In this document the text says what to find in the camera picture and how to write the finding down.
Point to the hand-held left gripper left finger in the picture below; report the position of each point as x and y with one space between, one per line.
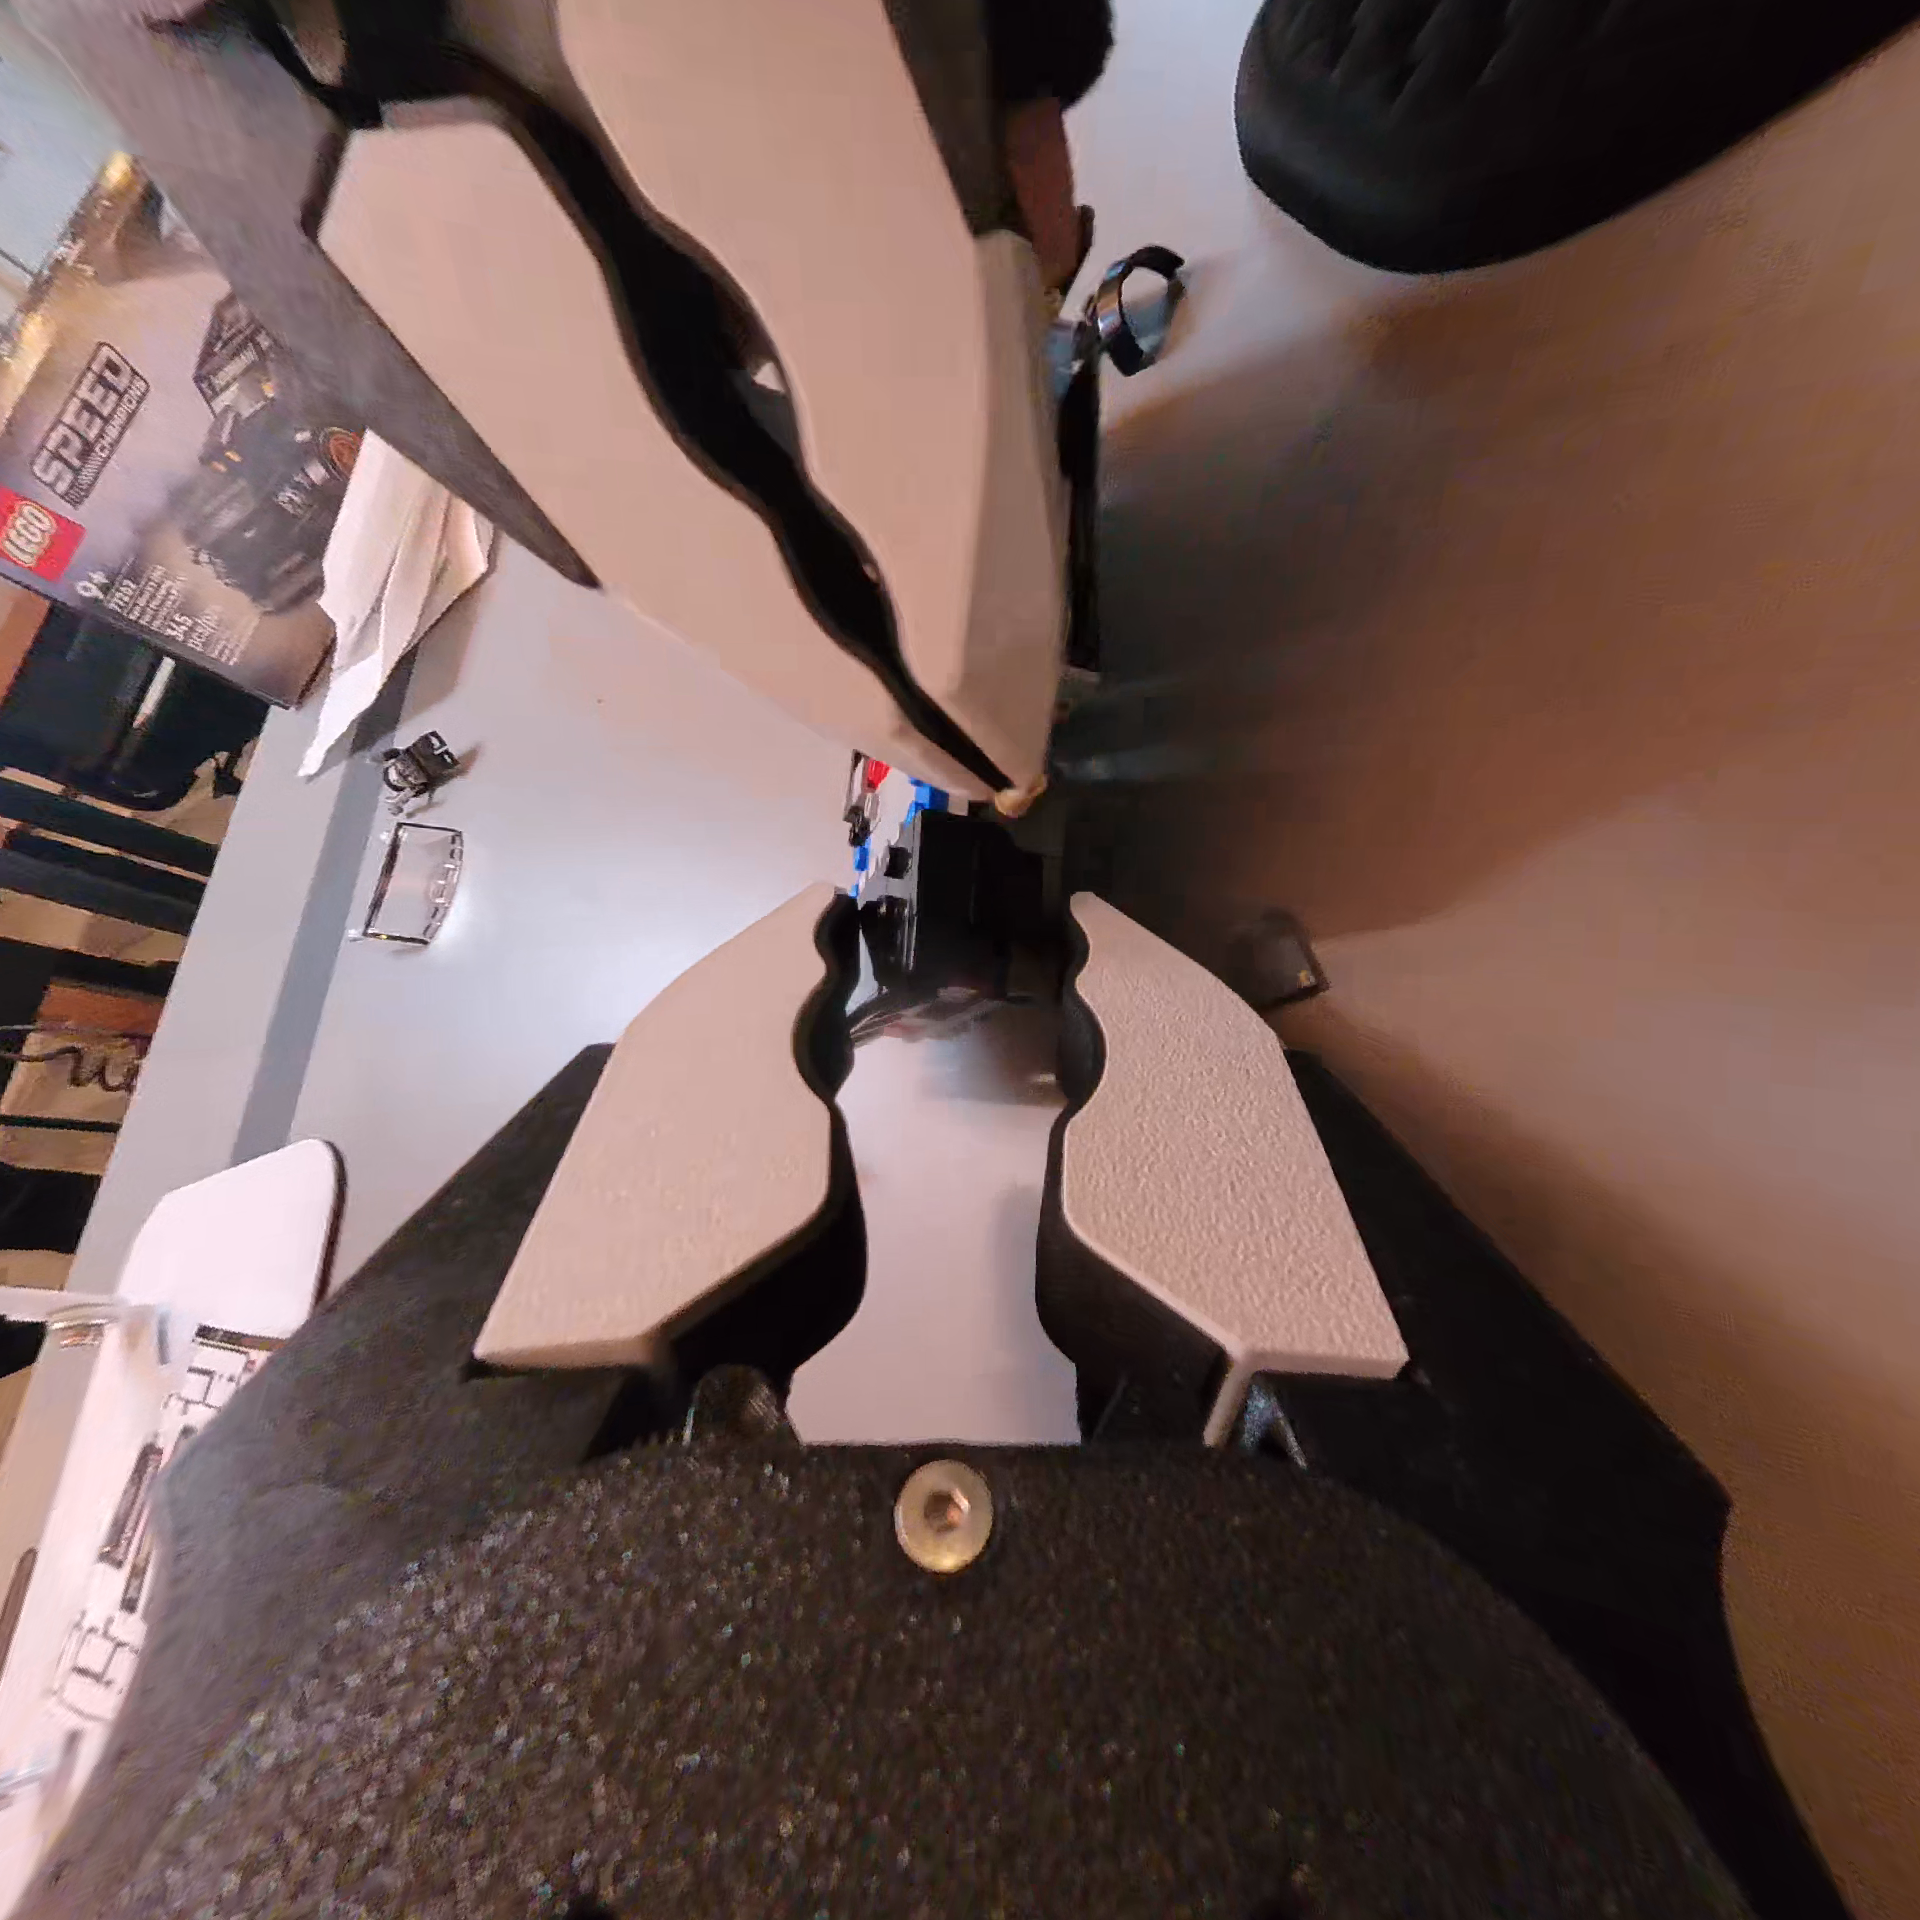
675 1172

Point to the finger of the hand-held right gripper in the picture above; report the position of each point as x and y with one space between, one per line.
525 375
839 301

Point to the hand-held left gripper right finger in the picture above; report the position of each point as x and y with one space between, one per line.
1223 1185

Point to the black wheel arch brick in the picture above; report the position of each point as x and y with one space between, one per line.
1276 961

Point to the black toy brick car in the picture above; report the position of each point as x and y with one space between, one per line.
931 961

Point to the person's right forearm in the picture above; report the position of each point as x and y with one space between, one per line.
1501 136

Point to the dark toy set box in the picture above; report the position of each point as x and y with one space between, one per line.
166 452

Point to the white paper bag pile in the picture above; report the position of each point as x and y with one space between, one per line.
389 570

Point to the clear toy windshield piece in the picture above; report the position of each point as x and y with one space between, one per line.
407 886

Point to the small black grey brick piece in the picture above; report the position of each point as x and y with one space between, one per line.
429 761

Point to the white book stand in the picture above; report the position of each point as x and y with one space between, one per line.
240 1230

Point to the white sticker sheet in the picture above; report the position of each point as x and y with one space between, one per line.
135 1501

